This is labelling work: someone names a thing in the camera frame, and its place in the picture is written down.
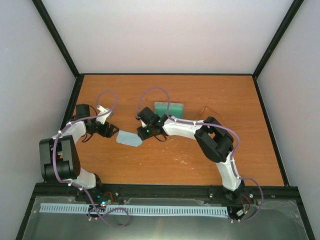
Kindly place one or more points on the grey leather glasses case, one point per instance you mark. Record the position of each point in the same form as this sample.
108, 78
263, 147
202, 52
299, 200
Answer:
175, 109

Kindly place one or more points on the light blue slotted cable duct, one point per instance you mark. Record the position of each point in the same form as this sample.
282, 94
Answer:
139, 210

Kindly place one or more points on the red thin-frame sunglasses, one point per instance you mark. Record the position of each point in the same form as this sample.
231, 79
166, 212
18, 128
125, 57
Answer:
209, 112

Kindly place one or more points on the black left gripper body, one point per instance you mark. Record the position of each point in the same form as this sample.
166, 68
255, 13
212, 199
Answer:
102, 132

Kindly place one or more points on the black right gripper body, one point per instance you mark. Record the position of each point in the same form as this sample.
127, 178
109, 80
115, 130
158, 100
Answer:
149, 133

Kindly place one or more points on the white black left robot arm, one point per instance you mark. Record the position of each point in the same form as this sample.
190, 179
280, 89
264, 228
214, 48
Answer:
59, 159

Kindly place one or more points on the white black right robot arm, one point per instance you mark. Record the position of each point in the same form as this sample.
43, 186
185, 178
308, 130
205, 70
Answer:
215, 141

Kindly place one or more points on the light blue cleaning cloth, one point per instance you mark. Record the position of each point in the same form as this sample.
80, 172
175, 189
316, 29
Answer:
128, 139

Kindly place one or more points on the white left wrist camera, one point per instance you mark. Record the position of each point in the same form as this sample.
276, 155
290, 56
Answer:
104, 114

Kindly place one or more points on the metal front plate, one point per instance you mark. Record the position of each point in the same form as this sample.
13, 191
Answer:
277, 220

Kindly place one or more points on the black aluminium frame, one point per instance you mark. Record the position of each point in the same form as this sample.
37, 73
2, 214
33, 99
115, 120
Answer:
143, 190

